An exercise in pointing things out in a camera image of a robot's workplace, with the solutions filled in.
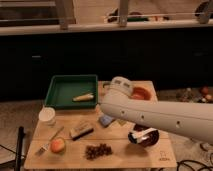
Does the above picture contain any wooden board eraser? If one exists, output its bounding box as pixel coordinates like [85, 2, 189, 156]
[70, 122, 94, 141]

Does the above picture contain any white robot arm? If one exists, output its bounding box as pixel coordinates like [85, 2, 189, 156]
[100, 76, 213, 144]

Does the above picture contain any corn cob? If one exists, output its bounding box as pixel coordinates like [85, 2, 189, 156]
[72, 93, 94, 102]

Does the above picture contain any blue sponge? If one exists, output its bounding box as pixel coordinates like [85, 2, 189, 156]
[99, 115, 114, 127]

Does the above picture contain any orange bowl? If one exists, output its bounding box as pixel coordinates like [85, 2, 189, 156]
[131, 87, 151, 100]

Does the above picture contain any green plastic tray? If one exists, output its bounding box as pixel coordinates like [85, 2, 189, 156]
[44, 75, 98, 110]

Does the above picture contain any white plastic cup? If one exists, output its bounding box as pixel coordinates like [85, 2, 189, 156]
[39, 107, 56, 126]

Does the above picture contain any bunch of dark grapes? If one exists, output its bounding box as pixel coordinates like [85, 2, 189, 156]
[85, 144, 113, 160]

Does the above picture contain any dark bowl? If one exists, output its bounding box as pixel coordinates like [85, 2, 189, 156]
[133, 124, 159, 147]

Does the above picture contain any orange peach fruit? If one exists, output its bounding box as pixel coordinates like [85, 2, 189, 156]
[50, 138, 65, 153]

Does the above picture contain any spice bottles cluster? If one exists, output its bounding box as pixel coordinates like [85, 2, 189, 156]
[176, 86, 213, 104]

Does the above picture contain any metal fork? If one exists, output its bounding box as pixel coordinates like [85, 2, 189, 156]
[35, 126, 64, 156]

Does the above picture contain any black pole stand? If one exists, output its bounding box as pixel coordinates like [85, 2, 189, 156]
[14, 126, 25, 171]

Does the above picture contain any black floor cable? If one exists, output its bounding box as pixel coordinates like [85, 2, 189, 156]
[159, 159, 213, 171]

